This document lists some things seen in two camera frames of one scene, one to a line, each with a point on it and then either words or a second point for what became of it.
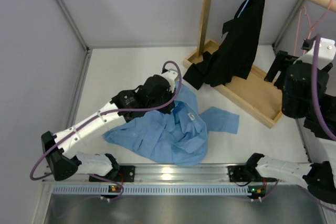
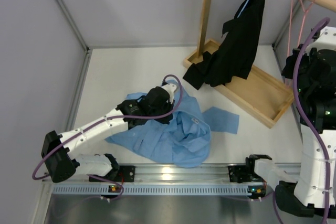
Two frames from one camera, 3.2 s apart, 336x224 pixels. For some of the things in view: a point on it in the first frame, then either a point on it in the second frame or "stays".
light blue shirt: [178, 137] stays
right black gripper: [283, 62] to [291, 61]
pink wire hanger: [312, 26] to [306, 11]
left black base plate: [123, 173] stays
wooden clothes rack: [255, 93] stays
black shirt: [237, 57] stays
